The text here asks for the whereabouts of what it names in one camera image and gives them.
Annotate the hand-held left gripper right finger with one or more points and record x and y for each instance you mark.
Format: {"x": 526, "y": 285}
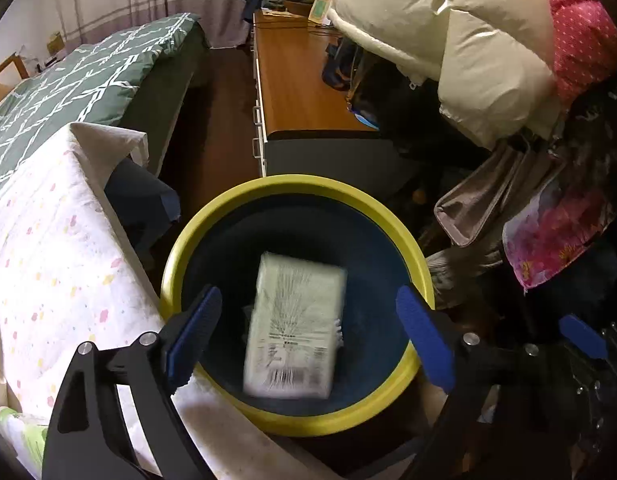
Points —
{"x": 428, "y": 340}

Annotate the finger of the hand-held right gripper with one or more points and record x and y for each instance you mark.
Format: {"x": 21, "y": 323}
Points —
{"x": 583, "y": 337}

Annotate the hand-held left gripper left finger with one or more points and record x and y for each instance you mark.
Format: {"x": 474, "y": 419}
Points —
{"x": 196, "y": 335}

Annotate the green tissue pack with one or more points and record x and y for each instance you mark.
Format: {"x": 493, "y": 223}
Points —
{"x": 293, "y": 325}

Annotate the yellow rimmed trash bin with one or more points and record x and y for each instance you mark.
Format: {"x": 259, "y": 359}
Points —
{"x": 298, "y": 192}

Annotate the white bottle green label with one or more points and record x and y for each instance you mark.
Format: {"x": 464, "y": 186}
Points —
{"x": 23, "y": 435}

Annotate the pink floral cloth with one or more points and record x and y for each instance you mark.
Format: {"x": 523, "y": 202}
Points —
{"x": 553, "y": 240}

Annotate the dark blue cloth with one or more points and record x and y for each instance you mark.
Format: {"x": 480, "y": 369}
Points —
{"x": 138, "y": 200}

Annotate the beige handbag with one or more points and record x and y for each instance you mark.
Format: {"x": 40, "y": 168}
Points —
{"x": 478, "y": 200}

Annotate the white dotted tablecloth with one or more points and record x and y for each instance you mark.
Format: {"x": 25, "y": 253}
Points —
{"x": 53, "y": 260}

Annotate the dark patterned garment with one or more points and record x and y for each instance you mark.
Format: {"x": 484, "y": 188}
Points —
{"x": 593, "y": 150}

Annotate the black bag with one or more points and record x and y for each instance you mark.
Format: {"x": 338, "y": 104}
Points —
{"x": 413, "y": 110}

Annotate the wooden bed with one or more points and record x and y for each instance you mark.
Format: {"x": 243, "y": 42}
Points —
{"x": 188, "y": 70}

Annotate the wooden dresser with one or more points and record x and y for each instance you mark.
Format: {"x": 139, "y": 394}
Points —
{"x": 298, "y": 85}

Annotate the green checked duvet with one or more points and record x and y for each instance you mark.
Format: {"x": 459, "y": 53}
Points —
{"x": 88, "y": 85}

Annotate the cream puffer jacket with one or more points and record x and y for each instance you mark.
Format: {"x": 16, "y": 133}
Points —
{"x": 463, "y": 35}

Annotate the pink puffer jacket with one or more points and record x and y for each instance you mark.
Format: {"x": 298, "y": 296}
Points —
{"x": 578, "y": 25}

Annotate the cardboard box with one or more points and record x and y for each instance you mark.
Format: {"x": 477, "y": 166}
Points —
{"x": 54, "y": 42}

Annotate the small green box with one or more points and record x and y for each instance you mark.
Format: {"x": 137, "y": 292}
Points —
{"x": 321, "y": 10}

